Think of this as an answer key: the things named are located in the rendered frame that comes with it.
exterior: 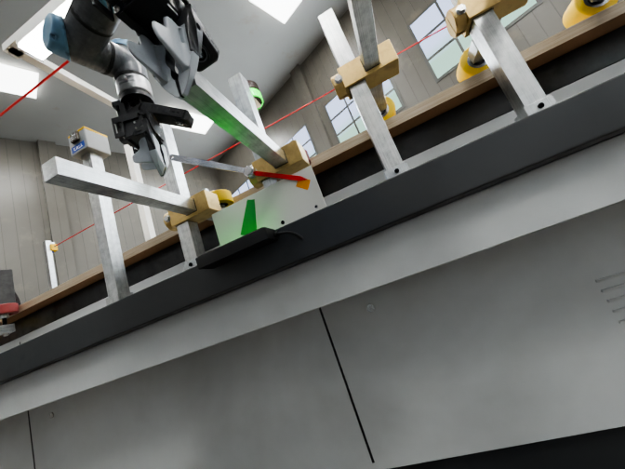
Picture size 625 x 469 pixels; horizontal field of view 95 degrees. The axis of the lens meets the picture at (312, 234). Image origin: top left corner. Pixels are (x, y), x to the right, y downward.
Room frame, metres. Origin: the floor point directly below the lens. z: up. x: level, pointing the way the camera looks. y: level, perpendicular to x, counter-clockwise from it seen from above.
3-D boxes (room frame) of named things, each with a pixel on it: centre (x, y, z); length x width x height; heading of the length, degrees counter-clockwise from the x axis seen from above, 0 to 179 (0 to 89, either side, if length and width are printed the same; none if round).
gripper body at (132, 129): (0.58, 0.29, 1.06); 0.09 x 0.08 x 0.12; 95
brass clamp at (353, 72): (0.53, -0.22, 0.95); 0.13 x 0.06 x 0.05; 75
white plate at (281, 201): (0.59, 0.08, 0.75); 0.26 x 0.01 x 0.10; 75
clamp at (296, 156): (0.60, 0.02, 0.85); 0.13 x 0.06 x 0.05; 75
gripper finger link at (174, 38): (0.27, 0.08, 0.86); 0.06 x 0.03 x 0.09; 165
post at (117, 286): (0.74, 0.54, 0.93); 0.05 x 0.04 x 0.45; 75
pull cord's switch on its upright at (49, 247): (2.34, 2.23, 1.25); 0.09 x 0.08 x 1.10; 75
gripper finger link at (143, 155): (0.56, 0.29, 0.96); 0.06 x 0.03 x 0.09; 95
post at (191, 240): (0.67, 0.29, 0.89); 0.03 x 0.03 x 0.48; 75
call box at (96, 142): (0.74, 0.54, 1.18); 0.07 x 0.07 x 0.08; 75
